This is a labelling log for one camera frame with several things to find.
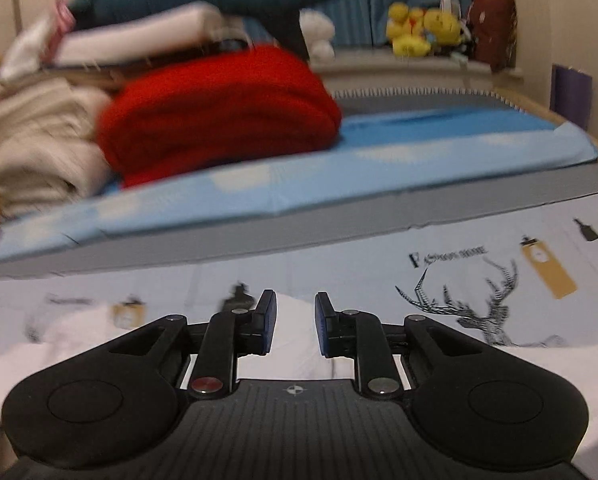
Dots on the yellow plush toy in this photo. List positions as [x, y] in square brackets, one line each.
[406, 30]
[444, 25]

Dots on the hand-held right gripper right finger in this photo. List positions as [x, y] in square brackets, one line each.
[324, 327]

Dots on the light blue sheet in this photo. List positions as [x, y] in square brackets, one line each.
[379, 145]

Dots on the red folded blanket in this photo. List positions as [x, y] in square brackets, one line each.
[219, 115]

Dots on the white pillow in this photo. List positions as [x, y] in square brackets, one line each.
[144, 30]

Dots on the dark teal shark plush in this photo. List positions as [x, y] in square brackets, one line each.
[189, 2]

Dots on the white plush toy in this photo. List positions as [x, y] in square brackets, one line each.
[316, 30]

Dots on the window sill ledge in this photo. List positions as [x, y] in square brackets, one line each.
[404, 72]

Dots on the wooden bed frame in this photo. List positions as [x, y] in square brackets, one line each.
[554, 120]

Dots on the white shirt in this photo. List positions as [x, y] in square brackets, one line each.
[54, 345]

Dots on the white garment with pink trim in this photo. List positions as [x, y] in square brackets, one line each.
[29, 42]

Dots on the deer printed bedsheet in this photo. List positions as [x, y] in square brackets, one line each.
[359, 270]

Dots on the dark red cushion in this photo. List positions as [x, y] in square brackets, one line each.
[494, 30]

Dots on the beige fleece folded blanket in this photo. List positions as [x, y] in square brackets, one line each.
[34, 175]

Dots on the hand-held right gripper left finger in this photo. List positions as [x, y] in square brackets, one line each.
[266, 325]

